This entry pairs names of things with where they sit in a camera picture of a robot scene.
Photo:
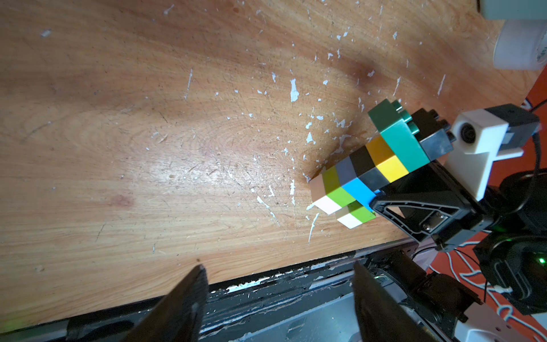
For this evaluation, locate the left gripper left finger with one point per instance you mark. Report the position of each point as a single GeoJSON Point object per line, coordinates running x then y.
{"type": "Point", "coordinates": [178, 316]}

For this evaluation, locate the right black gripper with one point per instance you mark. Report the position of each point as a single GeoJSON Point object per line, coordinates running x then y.
{"type": "Point", "coordinates": [429, 203]}

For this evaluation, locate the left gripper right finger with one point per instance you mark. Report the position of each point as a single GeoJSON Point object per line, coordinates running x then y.
{"type": "Point", "coordinates": [380, 318]}

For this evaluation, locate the lime lego brick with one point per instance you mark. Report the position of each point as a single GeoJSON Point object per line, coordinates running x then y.
{"type": "Point", "coordinates": [334, 190]}
{"type": "Point", "coordinates": [360, 212]}

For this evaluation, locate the yellow lego brick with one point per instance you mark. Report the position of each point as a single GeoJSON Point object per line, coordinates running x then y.
{"type": "Point", "coordinates": [385, 160]}

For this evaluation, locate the blue lego brick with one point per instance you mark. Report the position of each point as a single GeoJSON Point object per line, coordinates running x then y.
{"type": "Point", "coordinates": [350, 182]}

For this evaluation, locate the black lego brick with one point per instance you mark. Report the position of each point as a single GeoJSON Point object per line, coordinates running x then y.
{"type": "Point", "coordinates": [434, 135]}
{"type": "Point", "coordinates": [366, 169]}

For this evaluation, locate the dark green lego brick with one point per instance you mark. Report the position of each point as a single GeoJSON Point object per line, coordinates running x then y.
{"type": "Point", "coordinates": [398, 130]}

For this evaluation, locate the white lego brick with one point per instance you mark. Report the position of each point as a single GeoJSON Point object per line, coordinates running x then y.
{"type": "Point", "coordinates": [319, 197]}
{"type": "Point", "coordinates": [346, 218]}

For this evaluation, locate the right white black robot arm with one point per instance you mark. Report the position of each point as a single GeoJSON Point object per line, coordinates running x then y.
{"type": "Point", "coordinates": [512, 258]}

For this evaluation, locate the clear tape roll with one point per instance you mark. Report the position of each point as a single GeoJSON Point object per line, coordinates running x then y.
{"type": "Point", "coordinates": [521, 46]}

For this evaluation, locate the grey plastic toolbox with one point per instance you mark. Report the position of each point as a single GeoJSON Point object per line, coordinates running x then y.
{"type": "Point", "coordinates": [512, 9]}

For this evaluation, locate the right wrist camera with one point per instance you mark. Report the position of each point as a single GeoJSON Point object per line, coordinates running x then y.
{"type": "Point", "coordinates": [484, 136]}

